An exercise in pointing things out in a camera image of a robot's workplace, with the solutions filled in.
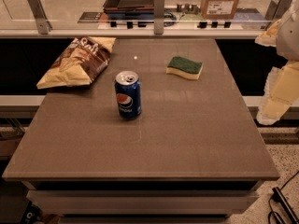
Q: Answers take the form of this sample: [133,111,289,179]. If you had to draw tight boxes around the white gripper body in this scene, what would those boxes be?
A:
[276,0,299,61]

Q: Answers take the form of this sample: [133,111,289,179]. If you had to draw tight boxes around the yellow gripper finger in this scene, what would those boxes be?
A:
[255,20,280,47]
[256,61,299,125]

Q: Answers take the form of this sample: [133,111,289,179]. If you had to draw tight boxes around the green and yellow sponge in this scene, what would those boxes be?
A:
[166,56,203,80]

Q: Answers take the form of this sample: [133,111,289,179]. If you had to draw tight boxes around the cardboard box with label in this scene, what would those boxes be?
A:
[200,0,239,19]

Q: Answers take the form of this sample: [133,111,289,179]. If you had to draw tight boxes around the black power strip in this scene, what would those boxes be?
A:
[272,187,299,224]

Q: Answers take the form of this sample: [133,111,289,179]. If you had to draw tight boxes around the dark stacked trays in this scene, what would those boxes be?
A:
[102,0,164,15]

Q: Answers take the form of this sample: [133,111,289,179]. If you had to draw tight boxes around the blue Pepsi can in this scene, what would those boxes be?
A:
[114,71,141,119]

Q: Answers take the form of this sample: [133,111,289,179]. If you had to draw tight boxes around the yellow brown chips bag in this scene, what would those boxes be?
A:
[36,36,116,89]

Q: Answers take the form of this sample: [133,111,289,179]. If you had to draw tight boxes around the right metal glass bracket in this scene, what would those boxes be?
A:
[265,0,293,28]

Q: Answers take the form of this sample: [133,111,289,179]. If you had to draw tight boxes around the metal glass bracket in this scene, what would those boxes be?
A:
[154,0,164,35]
[265,0,293,28]
[27,0,51,35]

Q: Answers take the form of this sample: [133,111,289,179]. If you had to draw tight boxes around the middle metal glass bracket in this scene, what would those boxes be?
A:
[154,0,164,35]

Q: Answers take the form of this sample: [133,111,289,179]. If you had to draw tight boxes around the black floor cable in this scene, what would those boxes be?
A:
[267,170,299,224]

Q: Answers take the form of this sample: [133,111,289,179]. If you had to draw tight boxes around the left metal glass bracket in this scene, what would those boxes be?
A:
[27,0,51,35]

